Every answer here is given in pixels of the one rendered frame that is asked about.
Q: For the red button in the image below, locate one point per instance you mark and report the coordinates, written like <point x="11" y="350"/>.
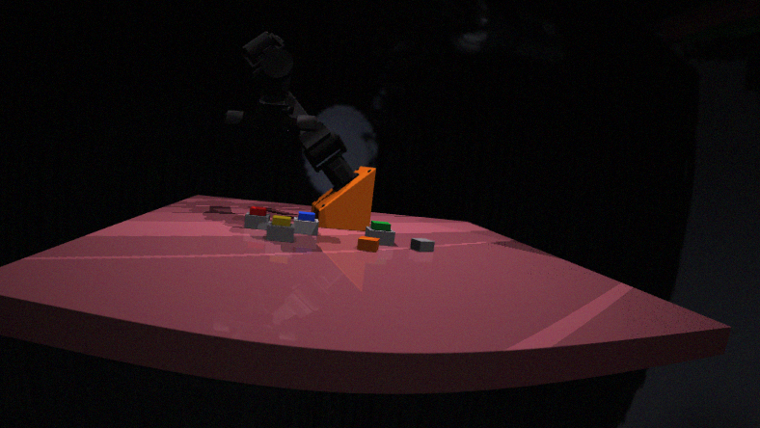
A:
<point x="257" y="218"/>

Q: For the yellow button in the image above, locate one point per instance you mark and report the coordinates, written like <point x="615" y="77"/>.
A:
<point x="281" y="229"/>

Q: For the blue button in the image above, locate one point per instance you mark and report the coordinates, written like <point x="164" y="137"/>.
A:
<point x="306" y="224"/>

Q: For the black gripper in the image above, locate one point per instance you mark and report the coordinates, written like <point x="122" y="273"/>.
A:
<point x="239" y="118"/>

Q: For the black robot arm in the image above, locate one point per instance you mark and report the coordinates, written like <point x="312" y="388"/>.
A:
<point x="267" y="63"/>

